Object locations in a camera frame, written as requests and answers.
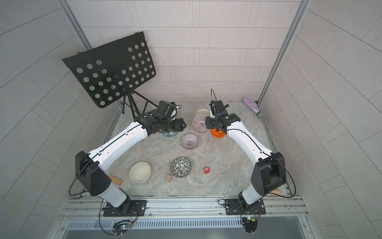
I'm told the black perforated music stand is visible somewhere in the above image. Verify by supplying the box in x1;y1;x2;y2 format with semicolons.
63;31;156;113

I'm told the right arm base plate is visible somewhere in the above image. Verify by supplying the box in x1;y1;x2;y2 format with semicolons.
219;198;266;216

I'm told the near black floral bowl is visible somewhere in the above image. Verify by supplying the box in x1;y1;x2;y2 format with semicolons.
170;157;192;178

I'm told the green leaf bowl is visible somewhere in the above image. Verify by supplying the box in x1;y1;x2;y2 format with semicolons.
162;131;178;137

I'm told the purple striped bowl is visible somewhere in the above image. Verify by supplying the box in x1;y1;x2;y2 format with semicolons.
192;114;209;133
181;133;199;149

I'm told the small wooden cube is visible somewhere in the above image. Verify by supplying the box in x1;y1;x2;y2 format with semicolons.
165;174;172;182

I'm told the wooden block at left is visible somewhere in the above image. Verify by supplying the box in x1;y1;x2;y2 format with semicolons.
109;175;123;186

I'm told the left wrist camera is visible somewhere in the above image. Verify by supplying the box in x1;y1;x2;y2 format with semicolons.
156;101;178;119

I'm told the cream bowl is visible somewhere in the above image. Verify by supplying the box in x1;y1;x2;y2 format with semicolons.
196;108;210;117
129;161;151;184

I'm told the circuit board connector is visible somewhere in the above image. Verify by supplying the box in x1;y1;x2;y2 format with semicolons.
112;220;133;237
241;217;258;234

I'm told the purple glitter tube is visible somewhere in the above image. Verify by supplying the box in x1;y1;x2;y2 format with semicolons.
242;98;265;120

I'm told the right circuit board connector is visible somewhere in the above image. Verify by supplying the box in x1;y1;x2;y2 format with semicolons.
241;217;258;234

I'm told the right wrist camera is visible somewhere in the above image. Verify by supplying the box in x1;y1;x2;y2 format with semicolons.
210;100;229;119

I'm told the right orange bowl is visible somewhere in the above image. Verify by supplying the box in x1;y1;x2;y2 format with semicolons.
210;129;226;138

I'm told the wooden cylinder at right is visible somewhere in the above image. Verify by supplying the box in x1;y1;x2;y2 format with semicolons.
270;189;282;196

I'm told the left circuit board connector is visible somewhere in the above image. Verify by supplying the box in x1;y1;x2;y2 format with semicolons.
112;220;133;237

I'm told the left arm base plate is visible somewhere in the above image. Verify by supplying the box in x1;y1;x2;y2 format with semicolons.
101;200;147;217

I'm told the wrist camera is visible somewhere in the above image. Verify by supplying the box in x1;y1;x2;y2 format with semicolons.
210;100;229;119
156;101;178;119

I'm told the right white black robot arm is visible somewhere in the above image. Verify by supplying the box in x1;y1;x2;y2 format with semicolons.
206;114;287;208

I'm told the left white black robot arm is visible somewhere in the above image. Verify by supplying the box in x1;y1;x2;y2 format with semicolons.
75;113;187;210

